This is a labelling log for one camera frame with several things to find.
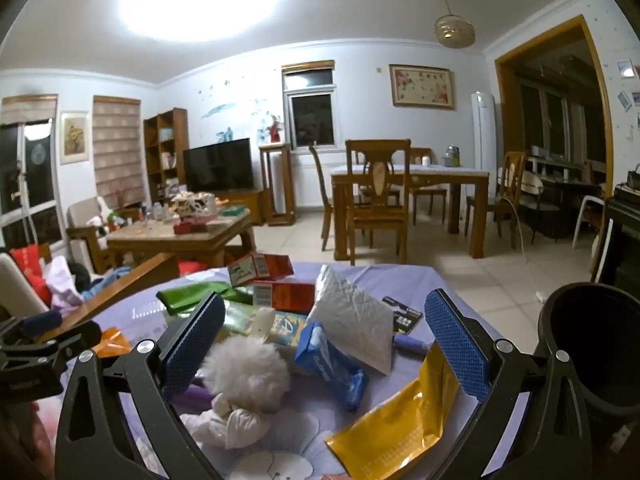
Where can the wooden sofa frame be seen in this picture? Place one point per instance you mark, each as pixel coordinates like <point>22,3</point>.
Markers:
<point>130,282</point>

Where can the wooden coffee table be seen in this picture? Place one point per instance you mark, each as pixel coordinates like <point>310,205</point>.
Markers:
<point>165,242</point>

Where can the blue tissue packet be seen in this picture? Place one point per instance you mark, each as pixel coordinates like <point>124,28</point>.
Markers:
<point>325,360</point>

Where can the purple tube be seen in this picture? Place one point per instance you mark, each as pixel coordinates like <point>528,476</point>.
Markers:
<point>412,345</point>
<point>190,399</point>

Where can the wooden dining chair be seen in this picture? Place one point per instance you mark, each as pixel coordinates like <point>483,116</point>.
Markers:
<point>430,192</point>
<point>325,200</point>
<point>505,180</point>

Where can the white plastic chair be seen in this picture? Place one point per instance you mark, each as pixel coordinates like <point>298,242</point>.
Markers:
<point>587,210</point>

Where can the wooden armchair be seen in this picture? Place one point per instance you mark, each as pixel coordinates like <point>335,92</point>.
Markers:
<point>82,230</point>

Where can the wooden dining table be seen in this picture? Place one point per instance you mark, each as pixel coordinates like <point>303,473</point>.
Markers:
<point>450,175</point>

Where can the green flat box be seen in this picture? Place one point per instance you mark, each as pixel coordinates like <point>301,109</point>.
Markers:
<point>231,210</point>

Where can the wooden chair with oval back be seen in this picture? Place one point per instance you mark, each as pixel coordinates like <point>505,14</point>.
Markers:
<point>377,215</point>

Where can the white tissue pack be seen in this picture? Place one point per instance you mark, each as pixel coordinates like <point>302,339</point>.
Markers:
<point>350,315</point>

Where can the purple printed tablecloth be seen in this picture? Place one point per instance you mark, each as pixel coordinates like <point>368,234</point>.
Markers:
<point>145,317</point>

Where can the white framed window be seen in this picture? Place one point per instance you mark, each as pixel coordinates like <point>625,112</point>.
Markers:
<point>310,120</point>

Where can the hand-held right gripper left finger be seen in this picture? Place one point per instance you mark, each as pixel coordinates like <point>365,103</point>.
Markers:
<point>192,345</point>

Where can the white fluffy ball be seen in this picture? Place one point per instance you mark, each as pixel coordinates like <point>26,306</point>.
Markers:
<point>245,375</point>

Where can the red flower vase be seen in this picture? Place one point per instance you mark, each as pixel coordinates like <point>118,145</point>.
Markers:
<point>274,132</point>

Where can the green and teal carton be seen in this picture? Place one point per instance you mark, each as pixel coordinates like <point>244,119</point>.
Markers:
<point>287,330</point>

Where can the black handbag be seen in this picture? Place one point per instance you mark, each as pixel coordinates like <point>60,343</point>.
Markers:
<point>634,177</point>

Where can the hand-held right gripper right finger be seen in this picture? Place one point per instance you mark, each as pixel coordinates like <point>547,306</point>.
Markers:
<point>457,345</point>

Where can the red cardboard box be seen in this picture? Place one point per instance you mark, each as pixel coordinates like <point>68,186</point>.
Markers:
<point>290,295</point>
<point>272,265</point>

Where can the framed flower picture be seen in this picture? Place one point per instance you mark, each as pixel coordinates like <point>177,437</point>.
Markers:
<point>422,86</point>

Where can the white standing air conditioner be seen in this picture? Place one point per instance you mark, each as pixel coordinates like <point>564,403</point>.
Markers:
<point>483,140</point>

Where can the metal kettle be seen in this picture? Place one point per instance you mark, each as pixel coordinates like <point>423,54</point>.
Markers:
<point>452,156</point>

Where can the black flat packet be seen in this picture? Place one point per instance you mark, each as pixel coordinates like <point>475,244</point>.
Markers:
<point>405,320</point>

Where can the group of wall photos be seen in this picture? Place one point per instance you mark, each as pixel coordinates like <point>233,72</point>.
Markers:
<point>627,70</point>

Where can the black piano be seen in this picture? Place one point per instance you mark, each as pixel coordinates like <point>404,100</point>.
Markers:
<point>620,240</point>

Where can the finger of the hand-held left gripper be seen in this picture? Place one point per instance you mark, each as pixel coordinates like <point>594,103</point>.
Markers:
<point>42,322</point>
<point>75,335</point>

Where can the wooden door frame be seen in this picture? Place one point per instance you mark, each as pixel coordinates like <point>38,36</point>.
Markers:
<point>505,110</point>

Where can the glass pendant lamp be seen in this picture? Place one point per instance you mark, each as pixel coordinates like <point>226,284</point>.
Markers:
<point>454,30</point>

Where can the wooden bookshelf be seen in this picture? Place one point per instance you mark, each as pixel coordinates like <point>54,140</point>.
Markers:
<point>165,155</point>

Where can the pile of clothes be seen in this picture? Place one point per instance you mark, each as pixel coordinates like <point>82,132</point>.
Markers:
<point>65,280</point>

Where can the white and red basket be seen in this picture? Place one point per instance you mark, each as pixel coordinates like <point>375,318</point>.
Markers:
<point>192,210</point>

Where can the red paper bag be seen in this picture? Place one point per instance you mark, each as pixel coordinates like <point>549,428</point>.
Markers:
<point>27,265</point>

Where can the patterned roman blind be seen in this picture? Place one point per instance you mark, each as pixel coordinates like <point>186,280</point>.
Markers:
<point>117,150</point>

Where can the yellow foil pouch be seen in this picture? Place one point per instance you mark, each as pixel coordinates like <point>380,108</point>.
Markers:
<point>395,435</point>

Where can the orange foil wrapper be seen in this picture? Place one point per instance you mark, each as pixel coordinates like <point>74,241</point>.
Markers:
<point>112,342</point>

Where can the glass balcony door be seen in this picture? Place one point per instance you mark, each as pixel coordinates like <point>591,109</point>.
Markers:
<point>30,175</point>

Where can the wooden television cabinet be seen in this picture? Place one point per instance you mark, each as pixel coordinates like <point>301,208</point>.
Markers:
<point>245,202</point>

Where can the black trash bin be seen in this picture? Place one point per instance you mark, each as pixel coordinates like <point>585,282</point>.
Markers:
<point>600,350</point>

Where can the tall wooden plant stand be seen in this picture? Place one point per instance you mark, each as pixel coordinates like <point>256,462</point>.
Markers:
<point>275,185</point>

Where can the white wall radiator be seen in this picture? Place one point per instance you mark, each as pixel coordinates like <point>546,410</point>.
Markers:
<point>312,185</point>

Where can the black television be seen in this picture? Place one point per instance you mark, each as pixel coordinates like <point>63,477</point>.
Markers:
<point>217,165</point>

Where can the green gum tin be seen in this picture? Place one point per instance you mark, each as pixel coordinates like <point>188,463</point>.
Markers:
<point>187,297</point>

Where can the framed sunflower picture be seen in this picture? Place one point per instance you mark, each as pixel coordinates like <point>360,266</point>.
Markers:
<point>75,137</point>

